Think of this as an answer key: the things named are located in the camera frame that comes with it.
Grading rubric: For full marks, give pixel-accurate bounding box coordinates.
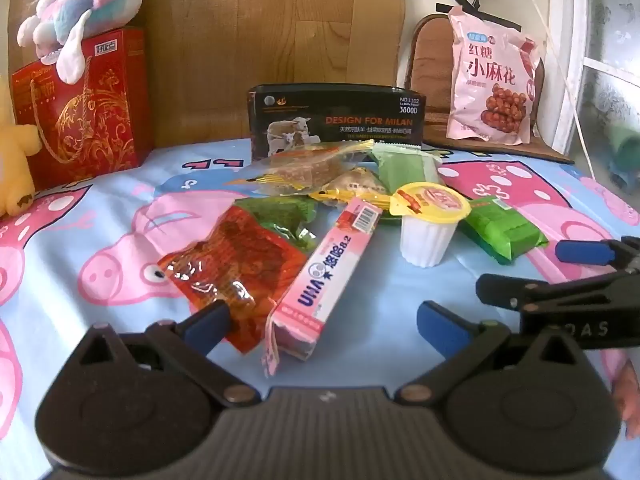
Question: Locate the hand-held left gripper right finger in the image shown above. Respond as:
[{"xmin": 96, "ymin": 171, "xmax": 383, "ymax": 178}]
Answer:
[{"xmin": 395, "ymin": 300, "xmax": 593, "ymax": 407}]

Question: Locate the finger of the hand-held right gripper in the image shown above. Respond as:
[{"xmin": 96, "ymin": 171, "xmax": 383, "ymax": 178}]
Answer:
[
  {"xmin": 475, "ymin": 270, "xmax": 640, "ymax": 314},
  {"xmin": 556, "ymin": 236, "xmax": 640, "ymax": 273}
]

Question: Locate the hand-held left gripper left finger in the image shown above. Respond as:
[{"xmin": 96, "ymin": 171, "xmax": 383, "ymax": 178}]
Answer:
[{"xmin": 60, "ymin": 300, "xmax": 261, "ymax": 407}]

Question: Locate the bright green snack packet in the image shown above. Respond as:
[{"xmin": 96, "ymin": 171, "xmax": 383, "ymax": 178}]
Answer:
[{"xmin": 457, "ymin": 197, "xmax": 549, "ymax": 266}]

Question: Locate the red spicy snack packet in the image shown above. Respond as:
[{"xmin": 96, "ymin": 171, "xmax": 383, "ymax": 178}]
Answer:
[{"xmin": 159, "ymin": 205, "xmax": 308, "ymax": 353}]

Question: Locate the yellow lid jelly cup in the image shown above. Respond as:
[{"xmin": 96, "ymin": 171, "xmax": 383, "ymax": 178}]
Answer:
[{"xmin": 389, "ymin": 181, "xmax": 472, "ymax": 268}]

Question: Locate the long pink snack box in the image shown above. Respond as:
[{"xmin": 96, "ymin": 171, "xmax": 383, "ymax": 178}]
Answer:
[{"xmin": 261, "ymin": 196, "xmax": 383, "ymax": 377}]

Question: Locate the green packet with clear edge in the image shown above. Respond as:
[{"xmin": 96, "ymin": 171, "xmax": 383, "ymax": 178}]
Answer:
[{"xmin": 234, "ymin": 194, "xmax": 319, "ymax": 253}]

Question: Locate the pale green snack packet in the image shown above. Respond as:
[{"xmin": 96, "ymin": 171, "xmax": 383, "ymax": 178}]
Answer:
[{"xmin": 372, "ymin": 142, "xmax": 443, "ymax": 196}]

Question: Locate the yellow pastry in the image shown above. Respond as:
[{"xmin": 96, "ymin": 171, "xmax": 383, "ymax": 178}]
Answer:
[{"xmin": 310, "ymin": 167, "xmax": 401, "ymax": 216}]

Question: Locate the clear brown cake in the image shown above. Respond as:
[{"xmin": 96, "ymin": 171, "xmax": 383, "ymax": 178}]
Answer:
[{"xmin": 222, "ymin": 141, "xmax": 376, "ymax": 196}]

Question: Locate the black sheep print box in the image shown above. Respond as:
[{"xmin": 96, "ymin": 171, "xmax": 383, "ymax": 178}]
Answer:
[{"xmin": 247, "ymin": 84, "xmax": 427, "ymax": 162}]

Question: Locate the person's right hand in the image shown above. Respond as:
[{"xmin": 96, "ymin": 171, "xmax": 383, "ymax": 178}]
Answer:
[{"xmin": 611, "ymin": 360, "xmax": 640, "ymax": 441}]

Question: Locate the pig printed bed sheet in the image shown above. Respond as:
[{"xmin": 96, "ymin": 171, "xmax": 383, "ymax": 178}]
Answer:
[{"xmin": 0, "ymin": 137, "xmax": 640, "ymax": 466}]

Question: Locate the green object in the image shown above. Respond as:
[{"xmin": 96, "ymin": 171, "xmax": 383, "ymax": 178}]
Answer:
[{"xmin": 607, "ymin": 125, "xmax": 640, "ymax": 191}]

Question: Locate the large pink snack bag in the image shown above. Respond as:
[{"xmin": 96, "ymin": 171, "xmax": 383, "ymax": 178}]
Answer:
[{"xmin": 446, "ymin": 5, "xmax": 543, "ymax": 145}]

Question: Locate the red gift bag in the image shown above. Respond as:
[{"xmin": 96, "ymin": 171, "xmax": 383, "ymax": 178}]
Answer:
[{"xmin": 11, "ymin": 27, "xmax": 153, "ymax": 188}]

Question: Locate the yellow plush toy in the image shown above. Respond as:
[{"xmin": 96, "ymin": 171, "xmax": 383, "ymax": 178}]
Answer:
[{"xmin": 0, "ymin": 77, "xmax": 43, "ymax": 218}]

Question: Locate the wooden board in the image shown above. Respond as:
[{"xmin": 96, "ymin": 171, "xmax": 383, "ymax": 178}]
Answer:
[{"xmin": 10, "ymin": 0, "xmax": 416, "ymax": 161}]

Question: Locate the pastel plush fish toy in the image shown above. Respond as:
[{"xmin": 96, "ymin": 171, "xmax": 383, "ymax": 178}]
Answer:
[{"xmin": 17, "ymin": 0, "xmax": 155, "ymax": 85}]

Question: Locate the white window frame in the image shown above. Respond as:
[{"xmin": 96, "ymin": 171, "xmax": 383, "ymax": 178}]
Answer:
[{"xmin": 550, "ymin": 0, "xmax": 640, "ymax": 161}]

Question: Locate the white cable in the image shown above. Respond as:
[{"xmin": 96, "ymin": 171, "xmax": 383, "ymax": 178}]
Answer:
[{"xmin": 505, "ymin": 0, "xmax": 596, "ymax": 181}]

